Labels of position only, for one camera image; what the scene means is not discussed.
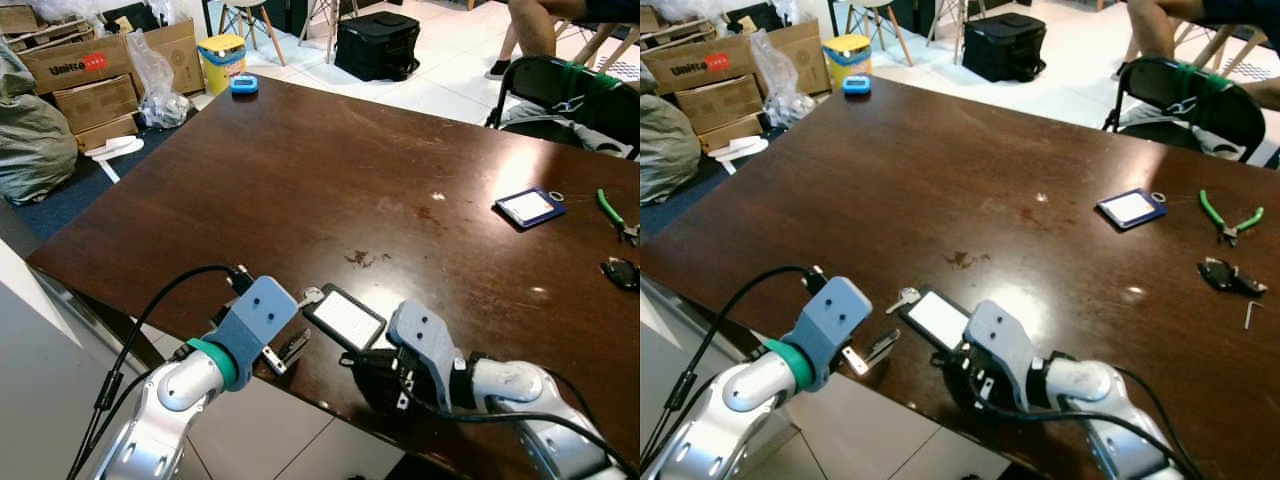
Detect large printed cardboard box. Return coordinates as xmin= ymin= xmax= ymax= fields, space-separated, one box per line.
xmin=641 ymin=20 xmax=833 ymax=96
xmin=18 ymin=20 xmax=206 ymax=98

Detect medium cardboard box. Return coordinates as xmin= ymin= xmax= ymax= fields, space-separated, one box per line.
xmin=52 ymin=75 xmax=141 ymax=134
xmin=675 ymin=75 xmax=766 ymax=134

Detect black key fob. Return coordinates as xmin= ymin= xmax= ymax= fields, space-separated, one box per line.
xmin=1199 ymin=257 xmax=1267 ymax=297
xmin=600 ymin=257 xmax=641 ymax=292

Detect black folding chair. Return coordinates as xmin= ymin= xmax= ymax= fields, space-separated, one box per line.
xmin=1103 ymin=56 xmax=1269 ymax=164
xmin=486 ymin=55 xmax=641 ymax=159

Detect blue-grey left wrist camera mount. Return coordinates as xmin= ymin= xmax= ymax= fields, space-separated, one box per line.
xmin=787 ymin=277 xmax=874 ymax=391
xmin=207 ymin=276 xmax=301 ymax=363

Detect green handled pliers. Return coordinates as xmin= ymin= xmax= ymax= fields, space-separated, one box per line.
xmin=1199 ymin=189 xmax=1266 ymax=247
xmin=596 ymin=188 xmax=641 ymax=245

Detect black bag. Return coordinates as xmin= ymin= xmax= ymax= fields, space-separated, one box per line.
xmin=334 ymin=12 xmax=422 ymax=82
xmin=962 ymin=13 xmax=1048 ymax=83

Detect green strap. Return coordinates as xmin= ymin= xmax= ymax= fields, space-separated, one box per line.
xmin=1175 ymin=62 xmax=1236 ymax=111
xmin=558 ymin=62 xmax=623 ymax=111

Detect white plastic object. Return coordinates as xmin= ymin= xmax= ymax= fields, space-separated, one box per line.
xmin=707 ymin=135 xmax=771 ymax=176
xmin=84 ymin=135 xmax=147 ymax=185

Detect seated person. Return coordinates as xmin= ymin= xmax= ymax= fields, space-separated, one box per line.
xmin=1110 ymin=0 xmax=1280 ymax=83
xmin=485 ymin=0 xmax=641 ymax=81

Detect grey-green sack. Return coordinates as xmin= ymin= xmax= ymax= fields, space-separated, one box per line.
xmin=0 ymin=42 xmax=79 ymax=206
xmin=640 ymin=75 xmax=702 ymax=206

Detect wooden leg stool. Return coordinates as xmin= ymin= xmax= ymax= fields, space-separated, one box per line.
xmin=217 ymin=0 xmax=288 ymax=67
xmin=843 ymin=0 xmax=916 ymax=67

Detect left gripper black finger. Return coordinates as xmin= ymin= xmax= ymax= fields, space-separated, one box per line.
xmin=843 ymin=328 xmax=903 ymax=379
xmin=266 ymin=328 xmax=313 ymax=378

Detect blue card holder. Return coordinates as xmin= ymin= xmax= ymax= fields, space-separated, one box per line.
xmin=1096 ymin=187 xmax=1169 ymax=231
xmin=494 ymin=186 xmax=568 ymax=231

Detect small cardboard box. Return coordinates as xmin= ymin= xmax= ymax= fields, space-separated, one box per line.
xmin=75 ymin=113 xmax=141 ymax=153
xmin=697 ymin=113 xmax=766 ymax=154

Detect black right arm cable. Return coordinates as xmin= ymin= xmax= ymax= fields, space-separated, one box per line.
xmin=395 ymin=365 xmax=641 ymax=479
xmin=975 ymin=366 xmax=1206 ymax=479

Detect clear plastic bag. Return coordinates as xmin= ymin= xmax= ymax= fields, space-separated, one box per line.
xmin=750 ymin=28 xmax=818 ymax=128
xmin=127 ymin=30 xmax=193 ymax=129

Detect yellow bin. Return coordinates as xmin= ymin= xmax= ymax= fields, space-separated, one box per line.
xmin=196 ymin=34 xmax=248 ymax=96
xmin=822 ymin=34 xmax=873 ymax=93

